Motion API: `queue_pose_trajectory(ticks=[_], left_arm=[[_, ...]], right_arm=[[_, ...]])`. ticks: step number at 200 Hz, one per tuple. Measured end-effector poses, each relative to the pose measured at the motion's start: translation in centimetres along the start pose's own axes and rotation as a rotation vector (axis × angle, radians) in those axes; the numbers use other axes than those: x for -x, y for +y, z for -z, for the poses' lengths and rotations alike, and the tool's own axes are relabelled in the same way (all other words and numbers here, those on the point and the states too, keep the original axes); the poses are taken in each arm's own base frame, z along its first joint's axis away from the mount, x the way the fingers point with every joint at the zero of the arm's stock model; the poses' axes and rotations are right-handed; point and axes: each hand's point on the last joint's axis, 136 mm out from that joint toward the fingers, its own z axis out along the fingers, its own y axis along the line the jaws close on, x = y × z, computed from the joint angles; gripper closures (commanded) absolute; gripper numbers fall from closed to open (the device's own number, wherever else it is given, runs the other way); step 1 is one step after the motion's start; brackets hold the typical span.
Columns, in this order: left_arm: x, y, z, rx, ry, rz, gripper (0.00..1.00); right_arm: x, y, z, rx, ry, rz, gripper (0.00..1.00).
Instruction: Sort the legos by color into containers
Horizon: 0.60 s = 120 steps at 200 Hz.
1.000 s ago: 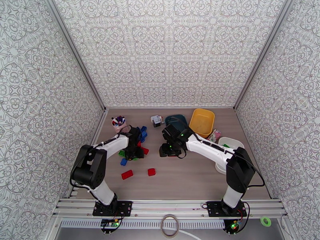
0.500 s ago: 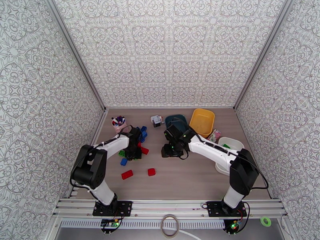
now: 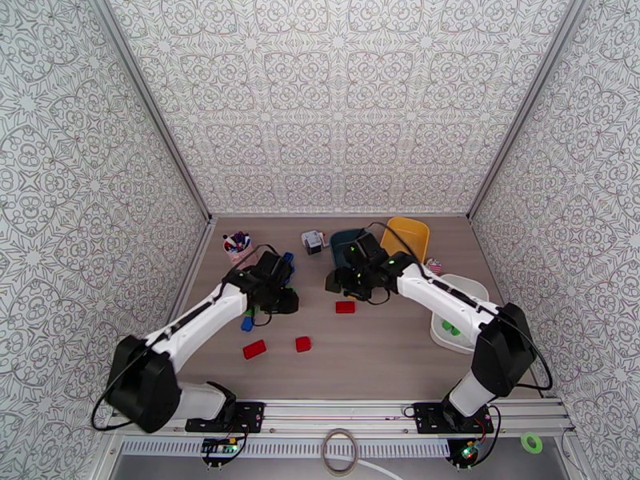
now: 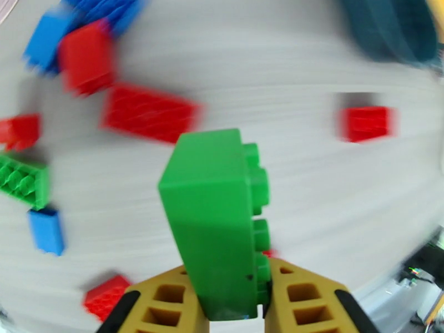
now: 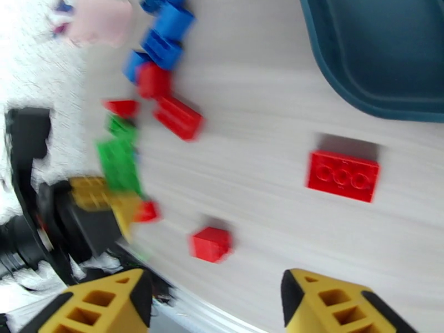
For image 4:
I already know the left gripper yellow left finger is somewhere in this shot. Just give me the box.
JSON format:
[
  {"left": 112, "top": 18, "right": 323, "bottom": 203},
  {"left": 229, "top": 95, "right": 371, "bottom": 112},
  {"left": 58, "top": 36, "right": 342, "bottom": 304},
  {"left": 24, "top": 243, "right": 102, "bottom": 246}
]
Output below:
[{"left": 95, "top": 264, "right": 210, "bottom": 333}]

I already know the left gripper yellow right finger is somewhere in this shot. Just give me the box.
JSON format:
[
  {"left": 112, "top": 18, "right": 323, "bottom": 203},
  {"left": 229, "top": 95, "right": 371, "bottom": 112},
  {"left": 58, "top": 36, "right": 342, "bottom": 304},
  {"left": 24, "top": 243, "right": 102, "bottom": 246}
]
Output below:
[{"left": 264, "top": 256, "right": 382, "bottom": 333}]

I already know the long green lego brick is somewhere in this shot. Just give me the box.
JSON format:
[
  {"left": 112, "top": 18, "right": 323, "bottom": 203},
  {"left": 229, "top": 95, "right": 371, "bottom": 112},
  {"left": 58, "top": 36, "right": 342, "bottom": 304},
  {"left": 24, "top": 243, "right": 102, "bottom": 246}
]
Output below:
[
  {"left": 0, "top": 153, "right": 50, "bottom": 211},
  {"left": 158, "top": 128, "right": 272, "bottom": 322}
]

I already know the long red lego brick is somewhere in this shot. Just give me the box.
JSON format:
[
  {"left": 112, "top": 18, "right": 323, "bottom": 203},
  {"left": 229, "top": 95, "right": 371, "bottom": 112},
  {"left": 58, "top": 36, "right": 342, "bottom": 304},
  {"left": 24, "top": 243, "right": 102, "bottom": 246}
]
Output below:
[{"left": 99, "top": 82, "right": 204, "bottom": 145}]

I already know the long blue lego brick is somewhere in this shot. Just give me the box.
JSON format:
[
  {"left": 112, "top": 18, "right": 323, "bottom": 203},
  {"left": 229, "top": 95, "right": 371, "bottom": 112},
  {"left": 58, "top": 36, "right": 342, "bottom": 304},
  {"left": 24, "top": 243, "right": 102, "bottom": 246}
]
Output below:
[{"left": 62, "top": 0, "right": 152, "bottom": 38}]

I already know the teal plastic container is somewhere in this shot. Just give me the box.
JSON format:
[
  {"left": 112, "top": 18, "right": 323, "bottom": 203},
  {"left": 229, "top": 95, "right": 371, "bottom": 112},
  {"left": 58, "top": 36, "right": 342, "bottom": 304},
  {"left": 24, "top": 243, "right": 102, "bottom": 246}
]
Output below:
[{"left": 338, "top": 0, "right": 440, "bottom": 67}]

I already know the yellow plastic container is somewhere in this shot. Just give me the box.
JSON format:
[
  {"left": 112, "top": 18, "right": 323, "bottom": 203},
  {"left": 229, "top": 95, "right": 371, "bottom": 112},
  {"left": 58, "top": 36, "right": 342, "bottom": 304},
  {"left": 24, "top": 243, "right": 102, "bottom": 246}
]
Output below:
[{"left": 425, "top": 0, "right": 444, "bottom": 34}]

